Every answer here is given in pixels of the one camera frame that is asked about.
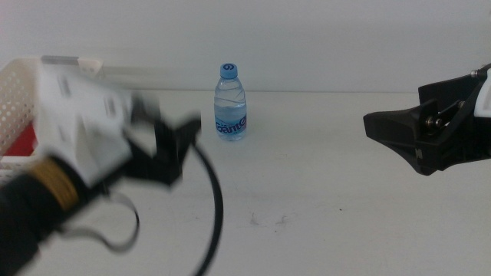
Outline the clear water bottle blue cap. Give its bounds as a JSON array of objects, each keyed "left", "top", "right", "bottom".
[{"left": 213, "top": 62, "right": 248, "bottom": 143}]

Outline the red soda can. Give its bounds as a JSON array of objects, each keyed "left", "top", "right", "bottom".
[{"left": 2, "top": 121, "right": 40, "bottom": 158}]

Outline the white perforated plastic basket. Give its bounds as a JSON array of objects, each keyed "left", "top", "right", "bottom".
[{"left": 0, "top": 56, "right": 104, "bottom": 186}]

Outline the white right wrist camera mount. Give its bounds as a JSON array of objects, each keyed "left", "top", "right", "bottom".
[{"left": 473, "top": 70, "right": 491, "bottom": 119}]

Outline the grey flat ribbon cable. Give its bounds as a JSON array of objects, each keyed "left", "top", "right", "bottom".
[{"left": 60, "top": 190, "right": 141, "bottom": 255}]

